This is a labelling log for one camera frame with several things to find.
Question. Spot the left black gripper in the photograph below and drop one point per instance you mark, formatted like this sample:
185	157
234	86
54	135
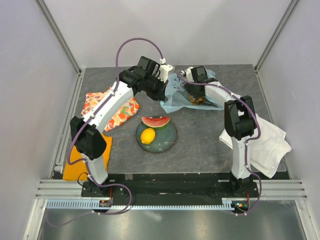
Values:
160	95

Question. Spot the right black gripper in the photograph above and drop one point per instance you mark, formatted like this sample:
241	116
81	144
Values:
190	88

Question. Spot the light blue plastic bag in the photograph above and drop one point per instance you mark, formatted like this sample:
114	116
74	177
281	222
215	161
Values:
176	97

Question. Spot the fake watermelon slice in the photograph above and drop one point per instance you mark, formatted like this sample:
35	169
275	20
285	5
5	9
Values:
156	122

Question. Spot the yellow fake lemon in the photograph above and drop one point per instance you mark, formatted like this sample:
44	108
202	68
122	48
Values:
147	136

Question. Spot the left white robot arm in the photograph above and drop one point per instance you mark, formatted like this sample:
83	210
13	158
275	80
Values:
147	76

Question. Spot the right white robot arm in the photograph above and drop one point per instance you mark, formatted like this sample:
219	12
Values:
239	124

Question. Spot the fake brown grape bunch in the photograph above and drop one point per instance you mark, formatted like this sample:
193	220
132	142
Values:
201	101

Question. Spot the blue ceramic plate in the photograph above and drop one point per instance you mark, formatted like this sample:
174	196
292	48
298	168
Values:
164	139

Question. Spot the floral orange cloth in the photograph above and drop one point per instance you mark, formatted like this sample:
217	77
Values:
127	111

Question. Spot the white towel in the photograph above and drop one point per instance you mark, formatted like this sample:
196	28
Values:
265	153

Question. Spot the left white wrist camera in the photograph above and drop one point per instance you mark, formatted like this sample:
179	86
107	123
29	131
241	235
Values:
165	70

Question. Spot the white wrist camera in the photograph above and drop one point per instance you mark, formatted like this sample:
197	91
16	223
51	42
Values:
187	74
165	70

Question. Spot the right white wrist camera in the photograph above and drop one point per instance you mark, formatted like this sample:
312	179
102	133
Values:
187	74

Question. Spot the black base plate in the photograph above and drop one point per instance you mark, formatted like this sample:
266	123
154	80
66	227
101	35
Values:
213	185

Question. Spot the light blue cable duct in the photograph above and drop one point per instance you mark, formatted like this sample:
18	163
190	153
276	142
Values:
96	204

